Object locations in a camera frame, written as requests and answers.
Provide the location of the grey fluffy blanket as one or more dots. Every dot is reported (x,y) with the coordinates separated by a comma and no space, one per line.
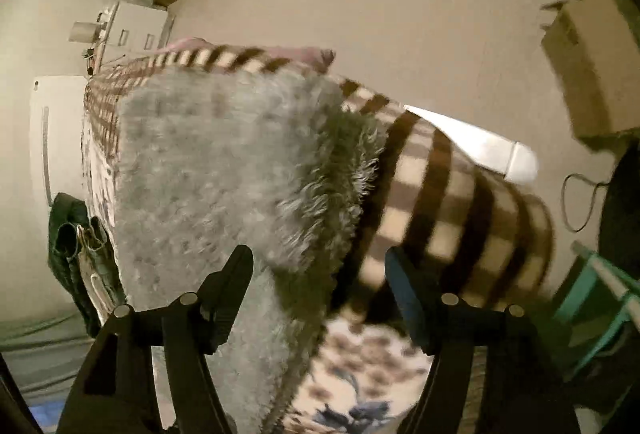
(220,163)

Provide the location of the pink pillow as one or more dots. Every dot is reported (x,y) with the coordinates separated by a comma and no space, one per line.
(300,56)

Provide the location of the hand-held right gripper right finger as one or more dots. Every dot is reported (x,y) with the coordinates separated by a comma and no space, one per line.
(404,285)

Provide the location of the white drawer unit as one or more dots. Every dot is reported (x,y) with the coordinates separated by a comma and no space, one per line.
(135,31)

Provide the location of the dark green jeans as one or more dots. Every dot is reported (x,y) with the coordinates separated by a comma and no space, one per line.
(67,254)

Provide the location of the teal chair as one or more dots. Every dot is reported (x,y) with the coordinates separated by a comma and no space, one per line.
(595,284)

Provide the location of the white cabinet door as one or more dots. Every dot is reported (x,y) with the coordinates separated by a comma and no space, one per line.
(60,138)

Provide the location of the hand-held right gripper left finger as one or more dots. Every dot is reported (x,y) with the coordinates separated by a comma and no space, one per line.
(234,275)

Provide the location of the brown white checked blanket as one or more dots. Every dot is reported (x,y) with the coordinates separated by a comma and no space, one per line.
(440,214)

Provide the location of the large cardboard box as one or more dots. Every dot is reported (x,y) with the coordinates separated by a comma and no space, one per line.
(590,63)

